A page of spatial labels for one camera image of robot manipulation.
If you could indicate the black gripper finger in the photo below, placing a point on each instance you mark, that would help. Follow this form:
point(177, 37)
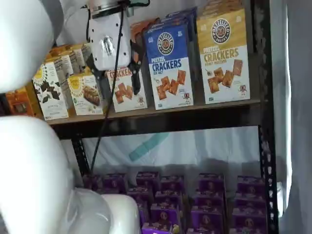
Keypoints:
point(100, 83)
point(137, 80)

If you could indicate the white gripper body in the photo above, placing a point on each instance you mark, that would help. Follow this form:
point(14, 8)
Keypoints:
point(107, 56)

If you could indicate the yellow white pretzel crackers box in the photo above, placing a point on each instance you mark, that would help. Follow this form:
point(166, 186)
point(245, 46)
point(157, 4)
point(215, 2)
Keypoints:
point(224, 73)

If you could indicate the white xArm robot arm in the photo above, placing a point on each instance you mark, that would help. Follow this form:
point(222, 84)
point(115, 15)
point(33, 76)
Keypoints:
point(29, 170)

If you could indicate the Simple Mills almond bars box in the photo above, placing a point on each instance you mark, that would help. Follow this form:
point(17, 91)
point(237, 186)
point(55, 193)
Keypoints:
point(85, 97)
point(87, 70)

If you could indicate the Simple Mills sweet thins box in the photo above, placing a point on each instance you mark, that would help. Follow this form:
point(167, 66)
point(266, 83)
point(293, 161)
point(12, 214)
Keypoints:
point(85, 53)
point(75, 58)
point(65, 65)
point(48, 97)

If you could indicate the orange white pretzel crackers box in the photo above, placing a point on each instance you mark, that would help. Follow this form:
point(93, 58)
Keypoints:
point(122, 97)
point(141, 26)

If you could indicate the blue white pretzel crackers box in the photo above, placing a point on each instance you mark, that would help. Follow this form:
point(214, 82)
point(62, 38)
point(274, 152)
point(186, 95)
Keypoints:
point(185, 19)
point(168, 73)

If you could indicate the wooden shelf board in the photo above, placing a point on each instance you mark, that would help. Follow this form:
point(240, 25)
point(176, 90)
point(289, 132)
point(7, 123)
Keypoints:
point(151, 112)

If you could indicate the dark orange snack box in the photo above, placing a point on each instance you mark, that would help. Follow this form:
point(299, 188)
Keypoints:
point(19, 102)

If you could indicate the purple Annie's snack box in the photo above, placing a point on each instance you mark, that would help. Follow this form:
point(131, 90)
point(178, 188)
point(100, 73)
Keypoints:
point(95, 182)
point(142, 212)
point(168, 197)
point(249, 201)
point(247, 231)
point(171, 182)
point(165, 213)
point(147, 179)
point(248, 218)
point(209, 198)
point(137, 195)
point(208, 217)
point(251, 184)
point(210, 181)
point(158, 229)
point(115, 181)
point(207, 231)

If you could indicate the white backdrop with teal logo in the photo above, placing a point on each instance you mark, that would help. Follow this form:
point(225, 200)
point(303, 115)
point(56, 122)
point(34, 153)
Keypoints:
point(195, 146)

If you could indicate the black metal shelf frame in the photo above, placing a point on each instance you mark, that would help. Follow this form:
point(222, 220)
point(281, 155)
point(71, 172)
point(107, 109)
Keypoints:
point(170, 122)

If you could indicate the dark wrist camera mount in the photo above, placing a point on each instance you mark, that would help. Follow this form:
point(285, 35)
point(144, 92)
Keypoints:
point(139, 2)

